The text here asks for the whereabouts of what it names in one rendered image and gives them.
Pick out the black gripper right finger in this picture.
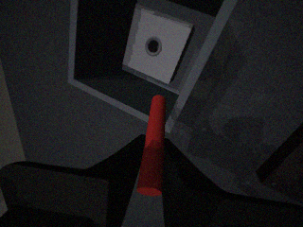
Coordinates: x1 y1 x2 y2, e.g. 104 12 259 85
162 138 303 227

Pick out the red peg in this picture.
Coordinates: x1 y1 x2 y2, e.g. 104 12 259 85
136 95 167 196

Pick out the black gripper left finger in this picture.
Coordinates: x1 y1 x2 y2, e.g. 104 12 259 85
0 134 146 227

